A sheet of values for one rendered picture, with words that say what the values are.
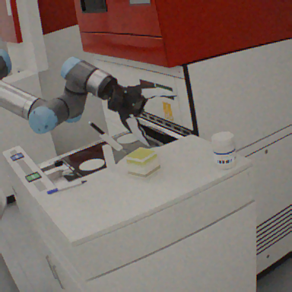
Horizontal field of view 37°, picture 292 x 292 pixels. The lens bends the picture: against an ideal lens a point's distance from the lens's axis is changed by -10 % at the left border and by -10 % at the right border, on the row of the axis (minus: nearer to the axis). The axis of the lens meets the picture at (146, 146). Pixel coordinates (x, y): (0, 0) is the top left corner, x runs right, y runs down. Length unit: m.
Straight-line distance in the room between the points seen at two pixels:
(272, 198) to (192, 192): 0.85
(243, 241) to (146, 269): 0.38
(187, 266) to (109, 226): 0.33
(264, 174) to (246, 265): 0.53
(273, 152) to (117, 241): 0.98
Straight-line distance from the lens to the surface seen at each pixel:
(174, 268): 1.41
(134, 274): 1.34
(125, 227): 1.25
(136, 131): 1.24
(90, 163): 1.78
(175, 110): 1.76
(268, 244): 2.25
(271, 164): 2.04
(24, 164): 1.80
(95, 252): 1.24
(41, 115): 1.26
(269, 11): 1.91
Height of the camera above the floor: 1.60
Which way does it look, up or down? 22 degrees down
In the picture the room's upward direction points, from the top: 11 degrees counter-clockwise
